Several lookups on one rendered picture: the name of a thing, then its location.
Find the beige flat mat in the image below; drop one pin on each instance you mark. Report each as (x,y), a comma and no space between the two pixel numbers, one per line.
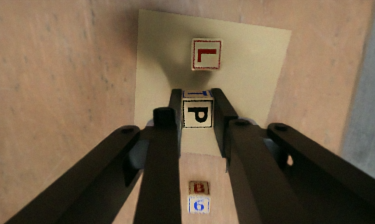
(253,58)

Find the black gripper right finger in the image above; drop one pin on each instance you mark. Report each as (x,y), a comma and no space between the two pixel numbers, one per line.
(330,190)

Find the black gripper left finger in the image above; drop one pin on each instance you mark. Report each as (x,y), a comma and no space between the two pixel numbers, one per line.
(95,188)

